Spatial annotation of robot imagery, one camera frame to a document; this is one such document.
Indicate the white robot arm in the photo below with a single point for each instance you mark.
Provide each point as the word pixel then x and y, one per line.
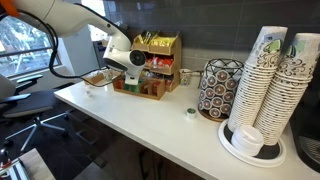
pixel 67 19

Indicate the wooden sachet case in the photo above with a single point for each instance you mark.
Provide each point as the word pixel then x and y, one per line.
pixel 148 88

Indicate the small patterned paper cup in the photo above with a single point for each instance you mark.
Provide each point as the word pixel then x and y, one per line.
pixel 185 76

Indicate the wooden tiered organizer shelf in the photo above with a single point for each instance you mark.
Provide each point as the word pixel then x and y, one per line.
pixel 163 53

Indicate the left paper cup stack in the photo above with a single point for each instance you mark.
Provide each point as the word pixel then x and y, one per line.
pixel 258 71

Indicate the paper cup stack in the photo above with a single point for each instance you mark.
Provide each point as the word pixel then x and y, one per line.
pixel 258 71
pixel 291 79

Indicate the white lid stack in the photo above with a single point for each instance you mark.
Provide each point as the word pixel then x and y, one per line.
pixel 247 140

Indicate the white round tray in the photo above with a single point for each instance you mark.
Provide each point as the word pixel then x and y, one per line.
pixel 268 156

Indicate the black office chair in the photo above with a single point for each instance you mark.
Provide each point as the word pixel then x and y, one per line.
pixel 16 106

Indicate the right paper cup stack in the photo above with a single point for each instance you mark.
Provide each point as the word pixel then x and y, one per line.
pixel 291 79

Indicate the black coffee machine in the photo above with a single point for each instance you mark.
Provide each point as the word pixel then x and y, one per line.
pixel 305 126

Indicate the black wire pod holder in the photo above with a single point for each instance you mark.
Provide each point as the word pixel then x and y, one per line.
pixel 218 86

